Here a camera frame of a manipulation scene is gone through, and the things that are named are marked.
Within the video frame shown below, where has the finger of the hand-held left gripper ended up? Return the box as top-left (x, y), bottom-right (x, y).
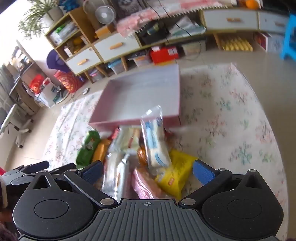
top-left (9, 161), bottom-right (50, 177)
top-left (50, 163), bottom-right (77, 175)

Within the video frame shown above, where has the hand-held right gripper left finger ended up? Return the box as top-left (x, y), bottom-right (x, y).
top-left (29, 161), bottom-right (118, 207)

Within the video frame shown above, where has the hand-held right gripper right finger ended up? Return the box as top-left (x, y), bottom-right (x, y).
top-left (180, 159), bottom-right (267, 206)

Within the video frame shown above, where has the orange biscuit packet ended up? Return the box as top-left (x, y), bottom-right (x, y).
top-left (92, 138), bottom-right (112, 163)

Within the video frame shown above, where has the silver cookie packet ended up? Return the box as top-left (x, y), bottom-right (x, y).
top-left (102, 149), bottom-right (136, 202)

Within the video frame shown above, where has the yellow snack packet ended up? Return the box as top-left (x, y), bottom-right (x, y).
top-left (154, 149), bottom-right (199, 200)

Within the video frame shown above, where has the green chips packet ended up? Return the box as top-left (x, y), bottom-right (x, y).
top-left (76, 130), bottom-right (101, 165)

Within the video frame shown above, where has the pale clear snack packet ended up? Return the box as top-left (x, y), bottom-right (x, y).
top-left (110, 127), bottom-right (142, 154)

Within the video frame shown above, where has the brown cracker packet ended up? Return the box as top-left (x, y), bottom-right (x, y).
top-left (137, 145), bottom-right (148, 168)

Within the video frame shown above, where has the pink snack packet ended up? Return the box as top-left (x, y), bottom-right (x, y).
top-left (131, 167), bottom-right (163, 200)

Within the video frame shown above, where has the white blue snack packet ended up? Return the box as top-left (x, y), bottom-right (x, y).
top-left (140, 105), bottom-right (172, 169)

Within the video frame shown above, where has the pink cardboard box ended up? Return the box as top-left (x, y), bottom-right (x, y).
top-left (88, 63), bottom-right (181, 133)

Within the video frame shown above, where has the white office chair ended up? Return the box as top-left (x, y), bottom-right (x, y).
top-left (0, 104), bottom-right (33, 149)

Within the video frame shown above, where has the floral mat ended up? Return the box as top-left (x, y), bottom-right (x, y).
top-left (43, 62), bottom-right (285, 210)

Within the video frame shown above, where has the white round scale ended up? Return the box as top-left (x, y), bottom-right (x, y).
top-left (52, 90), bottom-right (70, 104)

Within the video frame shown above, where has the white paper bag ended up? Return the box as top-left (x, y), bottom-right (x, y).
top-left (35, 77), bottom-right (63, 108)

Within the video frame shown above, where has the red gift bag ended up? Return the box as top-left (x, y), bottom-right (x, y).
top-left (28, 74), bottom-right (46, 93)

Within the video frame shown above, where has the red printed bag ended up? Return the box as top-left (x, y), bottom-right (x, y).
top-left (54, 70), bottom-right (84, 93)

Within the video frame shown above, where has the small clear storage bin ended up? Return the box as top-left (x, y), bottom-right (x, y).
top-left (88, 68), bottom-right (105, 81)

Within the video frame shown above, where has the wooden desk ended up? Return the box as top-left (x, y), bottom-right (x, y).
top-left (4, 39), bottom-right (40, 112)

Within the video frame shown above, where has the purple cap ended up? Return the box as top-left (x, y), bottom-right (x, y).
top-left (46, 49), bottom-right (70, 73)

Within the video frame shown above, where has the blue lid storage bin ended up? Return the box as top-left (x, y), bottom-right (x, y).
top-left (108, 59), bottom-right (126, 75)

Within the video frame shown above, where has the red box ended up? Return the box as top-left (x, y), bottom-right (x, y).
top-left (149, 46), bottom-right (180, 65)

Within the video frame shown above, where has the yellow foam sheet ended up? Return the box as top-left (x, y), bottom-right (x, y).
top-left (218, 34), bottom-right (254, 52)

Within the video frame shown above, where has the wooden low cabinet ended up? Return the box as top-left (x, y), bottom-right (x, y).
top-left (45, 7), bottom-right (292, 84)

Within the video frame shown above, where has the pile of plastic bags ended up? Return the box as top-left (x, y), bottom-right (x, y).
top-left (168, 16), bottom-right (207, 37)

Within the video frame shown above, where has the white printed box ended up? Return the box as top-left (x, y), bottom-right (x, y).
top-left (254, 32), bottom-right (290, 53)

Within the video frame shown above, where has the black box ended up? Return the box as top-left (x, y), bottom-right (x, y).
top-left (138, 22), bottom-right (170, 46)

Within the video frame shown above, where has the green potted plant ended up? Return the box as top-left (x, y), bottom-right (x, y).
top-left (18, 0), bottom-right (61, 38)

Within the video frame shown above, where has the white desk fan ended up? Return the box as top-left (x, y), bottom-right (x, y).
top-left (94, 5), bottom-right (116, 25)

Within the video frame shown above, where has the blue plastic stool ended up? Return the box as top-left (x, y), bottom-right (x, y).
top-left (279, 13), bottom-right (296, 61)

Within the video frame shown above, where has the pink fringed cloth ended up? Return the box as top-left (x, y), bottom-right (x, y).
top-left (116, 0), bottom-right (239, 38)

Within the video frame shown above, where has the white drawer wooden handle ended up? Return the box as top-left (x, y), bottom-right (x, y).
top-left (93, 33), bottom-right (142, 62)
top-left (203, 10), bottom-right (259, 31)
top-left (67, 47), bottom-right (101, 75)
top-left (257, 11), bottom-right (290, 33)

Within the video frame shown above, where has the orange handle storage bin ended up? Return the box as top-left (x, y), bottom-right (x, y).
top-left (134, 54), bottom-right (152, 68)

